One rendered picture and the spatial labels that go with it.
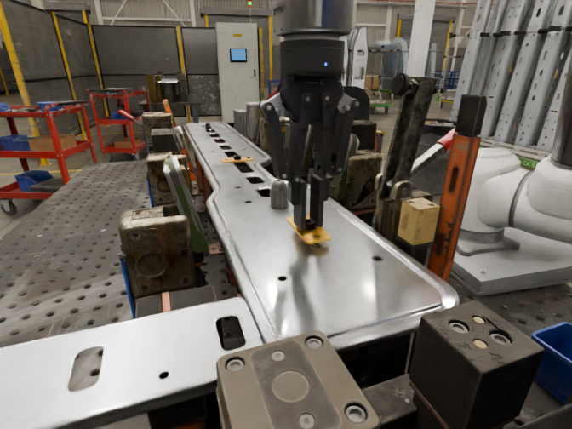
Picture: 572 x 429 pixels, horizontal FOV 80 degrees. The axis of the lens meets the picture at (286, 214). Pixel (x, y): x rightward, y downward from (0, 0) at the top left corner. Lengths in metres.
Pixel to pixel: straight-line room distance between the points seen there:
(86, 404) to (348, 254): 0.32
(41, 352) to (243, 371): 0.21
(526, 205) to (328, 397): 0.87
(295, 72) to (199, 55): 8.05
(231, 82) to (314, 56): 7.25
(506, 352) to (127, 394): 0.26
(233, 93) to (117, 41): 2.60
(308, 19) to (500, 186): 0.75
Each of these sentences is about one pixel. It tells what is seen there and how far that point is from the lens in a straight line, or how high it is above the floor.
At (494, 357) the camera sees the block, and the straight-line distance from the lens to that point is 0.24.
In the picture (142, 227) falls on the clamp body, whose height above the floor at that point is 1.04.
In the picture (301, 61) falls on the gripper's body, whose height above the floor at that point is 1.23.
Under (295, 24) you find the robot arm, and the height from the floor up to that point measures 1.27.
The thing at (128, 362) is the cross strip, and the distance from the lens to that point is 0.34.
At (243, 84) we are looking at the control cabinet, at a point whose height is 0.87.
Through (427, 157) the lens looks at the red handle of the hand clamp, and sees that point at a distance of 0.56.
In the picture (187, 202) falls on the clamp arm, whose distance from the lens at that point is 0.47.
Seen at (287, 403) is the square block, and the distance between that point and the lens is 0.21.
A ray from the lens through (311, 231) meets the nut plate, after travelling 0.48.
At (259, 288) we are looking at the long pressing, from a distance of 0.39.
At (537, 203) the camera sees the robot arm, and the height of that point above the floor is 0.93.
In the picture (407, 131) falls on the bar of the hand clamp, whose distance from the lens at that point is 0.51.
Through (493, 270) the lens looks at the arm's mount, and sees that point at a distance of 1.04.
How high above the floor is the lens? 1.23
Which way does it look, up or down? 24 degrees down
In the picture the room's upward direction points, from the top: straight up
